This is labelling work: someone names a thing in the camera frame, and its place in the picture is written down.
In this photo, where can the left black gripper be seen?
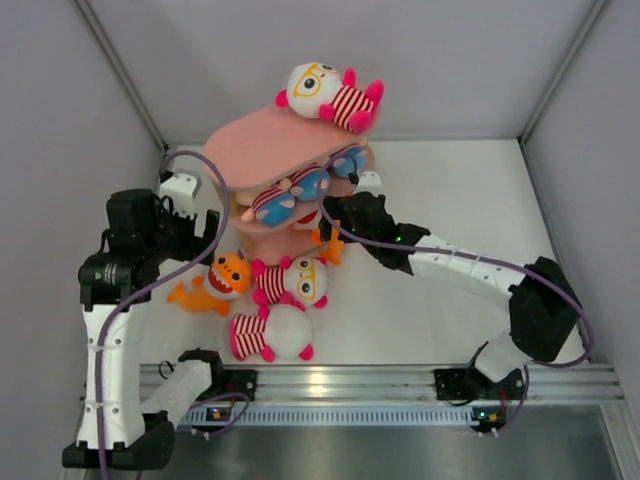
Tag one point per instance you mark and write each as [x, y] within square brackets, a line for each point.
[164, 212]

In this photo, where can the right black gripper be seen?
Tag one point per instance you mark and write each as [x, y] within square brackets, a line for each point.
[336, 210]

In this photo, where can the orange shark plush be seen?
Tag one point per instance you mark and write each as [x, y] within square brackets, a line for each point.
[331, 249]
[228, 278]

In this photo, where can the boy doll plush large head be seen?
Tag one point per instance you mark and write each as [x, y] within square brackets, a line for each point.
[270, 207]

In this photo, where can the white glasses plush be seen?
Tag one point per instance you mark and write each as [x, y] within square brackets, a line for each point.
[318, 91]

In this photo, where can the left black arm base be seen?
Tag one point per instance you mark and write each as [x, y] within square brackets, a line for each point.
[235, 382]

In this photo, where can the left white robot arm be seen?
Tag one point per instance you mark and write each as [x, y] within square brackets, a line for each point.
[120, 431]

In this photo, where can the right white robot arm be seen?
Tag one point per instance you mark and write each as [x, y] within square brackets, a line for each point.
[541, 305]

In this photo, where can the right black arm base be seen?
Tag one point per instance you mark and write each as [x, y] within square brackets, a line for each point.
[463, 385]

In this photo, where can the boy doll plush shelf right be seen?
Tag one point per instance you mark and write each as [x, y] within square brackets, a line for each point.
[350, 159]

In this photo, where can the pink three-tier shelf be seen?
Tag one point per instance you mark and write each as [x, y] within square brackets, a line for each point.
[258, 150]

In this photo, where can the white glasses plush face up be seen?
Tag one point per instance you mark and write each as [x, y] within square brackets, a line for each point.
[302, 282]

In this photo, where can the white plush face down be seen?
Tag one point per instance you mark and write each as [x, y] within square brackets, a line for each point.
[283, 331]

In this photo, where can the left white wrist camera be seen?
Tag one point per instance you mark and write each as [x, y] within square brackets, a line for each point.
[181, 188]

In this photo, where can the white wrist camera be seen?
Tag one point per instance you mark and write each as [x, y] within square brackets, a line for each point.
[181, 188]
[368, 181]

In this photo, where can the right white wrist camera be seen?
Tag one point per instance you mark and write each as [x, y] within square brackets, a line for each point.
[368, 181]

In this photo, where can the aluminium front rail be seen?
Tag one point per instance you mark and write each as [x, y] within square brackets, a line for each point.
[584, 384]

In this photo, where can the white slotted cable duct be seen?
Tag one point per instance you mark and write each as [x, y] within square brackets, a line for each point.
[332, 416]

